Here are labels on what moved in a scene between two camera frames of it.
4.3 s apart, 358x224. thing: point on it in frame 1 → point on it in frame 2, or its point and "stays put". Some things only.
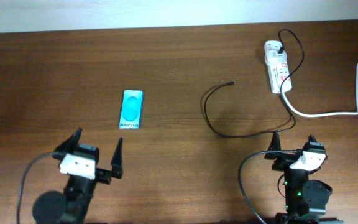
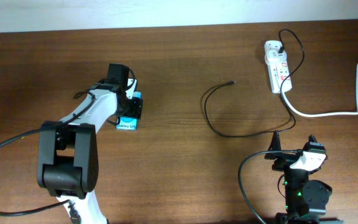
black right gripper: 283,162 stays put
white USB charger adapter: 274,56 stays put
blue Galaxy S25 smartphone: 131,109 stays put
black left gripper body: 103,175 → 134,107
